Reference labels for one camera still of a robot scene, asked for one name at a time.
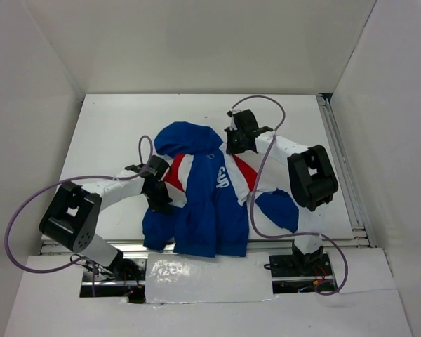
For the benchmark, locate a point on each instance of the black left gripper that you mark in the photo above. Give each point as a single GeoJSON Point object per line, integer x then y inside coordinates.
{"type": "Point", "coordinates": [165, 200]}

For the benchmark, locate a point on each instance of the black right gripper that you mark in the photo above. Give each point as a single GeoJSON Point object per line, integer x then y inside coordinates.
{"type": "Point", "coordinates": [232, 148]}

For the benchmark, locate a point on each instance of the blue white red jacket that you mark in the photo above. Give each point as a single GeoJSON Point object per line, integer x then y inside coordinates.
{"type": "Point", "coordinates": [210, 217]}

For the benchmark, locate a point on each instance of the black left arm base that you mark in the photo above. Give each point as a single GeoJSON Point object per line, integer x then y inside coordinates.
{"type": "Point", "coordinates": [98, 282]}

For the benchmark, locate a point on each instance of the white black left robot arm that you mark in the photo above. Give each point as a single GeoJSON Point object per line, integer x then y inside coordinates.
{"type": "Point", "coordinates": [72, 216]}

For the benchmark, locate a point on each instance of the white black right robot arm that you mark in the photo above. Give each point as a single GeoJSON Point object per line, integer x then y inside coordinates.
{"type": "Point", "coordinates": [312, 179]}

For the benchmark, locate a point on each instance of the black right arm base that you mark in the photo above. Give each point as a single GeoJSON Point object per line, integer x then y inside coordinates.
{"type": "Point", "coordinates": [288, 277]}

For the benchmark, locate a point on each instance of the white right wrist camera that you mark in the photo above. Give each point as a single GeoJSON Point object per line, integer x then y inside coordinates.
{"type": "Point", "coordinates": [231, 114]}

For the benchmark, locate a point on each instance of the aluminium side rail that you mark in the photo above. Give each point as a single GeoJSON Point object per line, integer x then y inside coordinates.
{"type": "Point", "coordinates": [358, 218]}

